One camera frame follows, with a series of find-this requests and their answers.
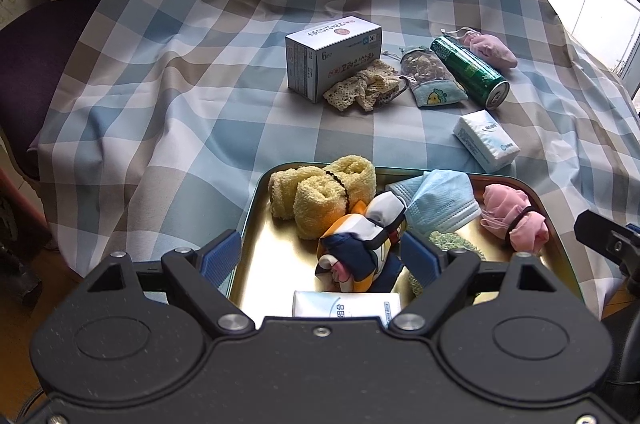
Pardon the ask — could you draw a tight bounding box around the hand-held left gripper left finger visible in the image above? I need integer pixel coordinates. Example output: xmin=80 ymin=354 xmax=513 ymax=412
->
xmin=85 ymin=229 xmax=256 ymax=339

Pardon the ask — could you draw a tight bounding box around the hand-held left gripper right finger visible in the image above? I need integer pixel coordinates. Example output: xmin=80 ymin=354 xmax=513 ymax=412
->
xmin=387 ymin=229 xmax=583 ymax=338

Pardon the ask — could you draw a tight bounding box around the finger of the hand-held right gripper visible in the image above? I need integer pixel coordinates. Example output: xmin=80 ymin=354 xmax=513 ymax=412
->
xmin=615 ymin=224 xmax=640 ymax=253
xmin=574 ymin=210 xmax=626 ymax=255

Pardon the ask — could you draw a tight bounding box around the green fuzzy scrunchie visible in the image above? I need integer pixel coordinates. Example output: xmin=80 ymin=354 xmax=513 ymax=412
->
xmin=407 ymin=230 xmax=485 ymax=297

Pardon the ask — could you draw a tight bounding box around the gold metal tray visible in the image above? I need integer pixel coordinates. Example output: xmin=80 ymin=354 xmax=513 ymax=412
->
xmin=227 ymin=161 xmax=586 ymax=321

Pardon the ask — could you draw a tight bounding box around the blue face mask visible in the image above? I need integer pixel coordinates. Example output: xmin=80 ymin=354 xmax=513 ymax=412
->
xmin=385 ymin=169 xmax=482 ymax=235

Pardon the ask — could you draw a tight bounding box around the navy orange patterned cloth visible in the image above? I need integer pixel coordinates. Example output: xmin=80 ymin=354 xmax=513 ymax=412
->
xmin=315 ymin=190 xmax=407 ymax=295

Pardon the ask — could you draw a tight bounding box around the white tissue pack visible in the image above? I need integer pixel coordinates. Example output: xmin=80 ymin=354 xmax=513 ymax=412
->
xmin=452 ymin=110 xmax=520 ymax=175
xmin=292 ymin=290 xmax=402 ymax=325

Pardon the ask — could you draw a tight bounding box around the pink cloth bundle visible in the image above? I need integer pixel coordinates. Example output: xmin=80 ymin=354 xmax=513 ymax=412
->
xmin=481 ymin=184 xmax=549 ymax=253

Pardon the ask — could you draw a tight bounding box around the yellow towel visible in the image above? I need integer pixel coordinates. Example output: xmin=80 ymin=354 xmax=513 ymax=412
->
xmin=269 ymin=156 xmax=377 ymax=241

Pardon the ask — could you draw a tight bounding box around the beige lace cloth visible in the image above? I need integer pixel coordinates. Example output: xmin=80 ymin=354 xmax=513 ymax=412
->
xmin=322 ymin=58 xmax=408 ymax=113

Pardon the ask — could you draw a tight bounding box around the blue drawstring sachet pouch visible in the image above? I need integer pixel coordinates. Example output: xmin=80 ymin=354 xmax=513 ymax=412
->
xmin=381 ymin=44 xmax=469 ymax=109

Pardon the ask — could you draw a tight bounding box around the pink drawstring pouch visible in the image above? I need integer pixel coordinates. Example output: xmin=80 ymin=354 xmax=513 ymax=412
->
xmin=442 ymin=26 xmax=518 ymax=69

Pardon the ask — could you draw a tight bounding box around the checkered blanket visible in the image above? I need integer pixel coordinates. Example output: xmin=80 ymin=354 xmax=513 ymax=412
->
xmin=27 ymin=0 xmax=640 ymax=320

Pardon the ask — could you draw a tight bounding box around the green drink can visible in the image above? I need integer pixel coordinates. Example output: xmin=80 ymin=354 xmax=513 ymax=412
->
xmin=430 ymin=34 xmax=511 ymax=111

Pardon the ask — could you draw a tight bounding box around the white carton box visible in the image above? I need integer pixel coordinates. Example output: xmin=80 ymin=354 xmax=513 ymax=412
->
xmin=285 ymin=16 xmax=383 ymax=104

